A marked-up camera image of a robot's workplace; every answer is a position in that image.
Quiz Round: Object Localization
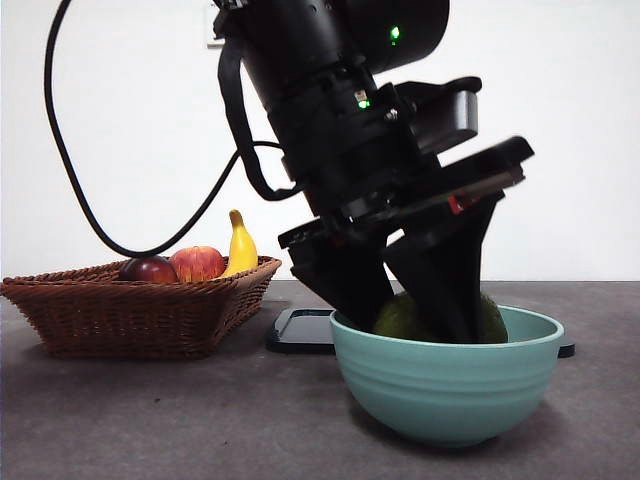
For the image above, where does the flat black arm cable strap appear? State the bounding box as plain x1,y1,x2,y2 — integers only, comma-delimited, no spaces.
216,44,301,202

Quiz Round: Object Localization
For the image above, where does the dark red plum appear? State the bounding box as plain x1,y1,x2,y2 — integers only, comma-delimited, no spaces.
118,254,180,285

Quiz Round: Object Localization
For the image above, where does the red and yellow apple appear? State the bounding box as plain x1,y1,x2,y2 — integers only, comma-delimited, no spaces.
169,245,227,284

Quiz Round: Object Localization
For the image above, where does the green avocado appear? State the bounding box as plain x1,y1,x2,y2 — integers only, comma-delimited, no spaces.
372,292,510,345

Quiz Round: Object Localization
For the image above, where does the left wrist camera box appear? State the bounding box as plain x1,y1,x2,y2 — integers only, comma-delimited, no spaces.
394,76,484,151

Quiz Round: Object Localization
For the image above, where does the white wall power outlet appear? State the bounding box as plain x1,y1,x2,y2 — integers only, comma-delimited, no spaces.
206,7,226,50

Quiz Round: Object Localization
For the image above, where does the black rectangular tray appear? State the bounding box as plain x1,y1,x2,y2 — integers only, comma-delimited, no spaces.
264,307,576,359

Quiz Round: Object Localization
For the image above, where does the brown woven wicker basket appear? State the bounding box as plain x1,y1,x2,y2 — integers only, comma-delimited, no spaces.
0,255,283,361

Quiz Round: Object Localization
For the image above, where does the round black looping cable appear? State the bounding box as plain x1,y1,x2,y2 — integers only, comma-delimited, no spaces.
43,0,284,256

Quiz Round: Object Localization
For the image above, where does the teal ceramic bowl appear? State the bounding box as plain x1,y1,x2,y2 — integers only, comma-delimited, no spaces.
328,304,565,449

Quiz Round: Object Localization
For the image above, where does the yellow banana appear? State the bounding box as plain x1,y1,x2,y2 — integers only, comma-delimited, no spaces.
219,208,260,279

